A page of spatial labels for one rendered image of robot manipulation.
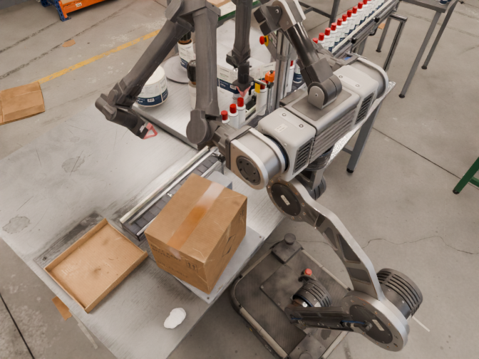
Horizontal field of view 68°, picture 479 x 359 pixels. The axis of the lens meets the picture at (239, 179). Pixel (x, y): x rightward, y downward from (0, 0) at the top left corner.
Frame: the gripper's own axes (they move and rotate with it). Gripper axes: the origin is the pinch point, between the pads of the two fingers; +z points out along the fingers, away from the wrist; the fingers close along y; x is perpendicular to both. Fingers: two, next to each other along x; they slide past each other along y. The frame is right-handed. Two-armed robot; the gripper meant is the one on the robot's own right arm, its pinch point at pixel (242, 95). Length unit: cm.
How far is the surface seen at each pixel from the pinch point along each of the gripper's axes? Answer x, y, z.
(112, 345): 36, 119, 20
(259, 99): 6.9, -5.6, 2.2
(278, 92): 21.5, 1.2, -12.6
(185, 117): -23.1, 20.3, 14.0
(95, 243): -1, 98, 20
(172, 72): -57, -4, 13
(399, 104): 44, -190, 99
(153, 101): -44, 24, 11
